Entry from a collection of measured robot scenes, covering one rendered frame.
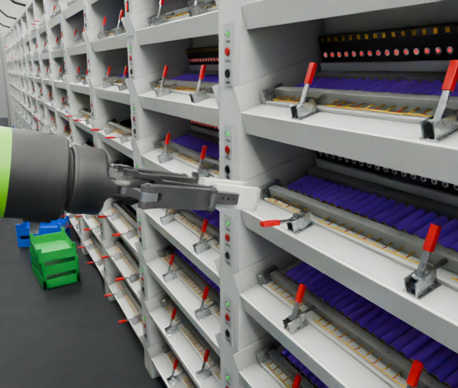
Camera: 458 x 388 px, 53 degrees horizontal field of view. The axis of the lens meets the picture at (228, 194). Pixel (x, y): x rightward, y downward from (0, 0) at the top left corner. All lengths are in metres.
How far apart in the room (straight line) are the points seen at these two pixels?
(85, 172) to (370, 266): 0.43
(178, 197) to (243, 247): 0.52
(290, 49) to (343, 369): 0.61
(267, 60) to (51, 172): 0.59
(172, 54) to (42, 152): 1.17
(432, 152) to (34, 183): 0.43
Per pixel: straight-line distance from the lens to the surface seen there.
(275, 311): 0.97
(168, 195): 0.50
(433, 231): 0.64
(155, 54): 1.60
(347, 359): 0.85
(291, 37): 0.99
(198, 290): 1.46
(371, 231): 0.76
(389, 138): 0.62
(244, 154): 0.95
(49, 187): 0.48
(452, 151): 0.56
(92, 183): 0.49
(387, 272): 0.69
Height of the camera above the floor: 1.18
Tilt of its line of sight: 15 degrees down
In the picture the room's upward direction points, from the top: straight up
